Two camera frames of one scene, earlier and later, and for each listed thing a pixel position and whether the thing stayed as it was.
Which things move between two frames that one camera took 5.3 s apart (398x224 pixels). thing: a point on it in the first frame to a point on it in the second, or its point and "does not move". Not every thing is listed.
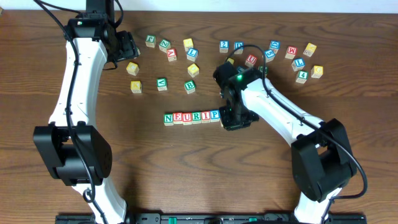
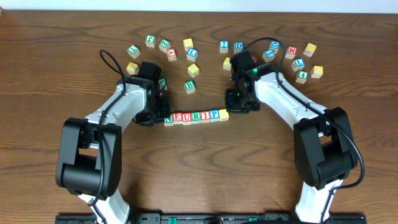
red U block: x=187 y=118 does not move
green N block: x=168 y=119 does not move
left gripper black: x=130 y=46 to x=152 y=118
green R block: x=196 y=117 does not move
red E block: x=178 y=118 does not move
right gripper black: x=237 y=122 to x=237 y=106
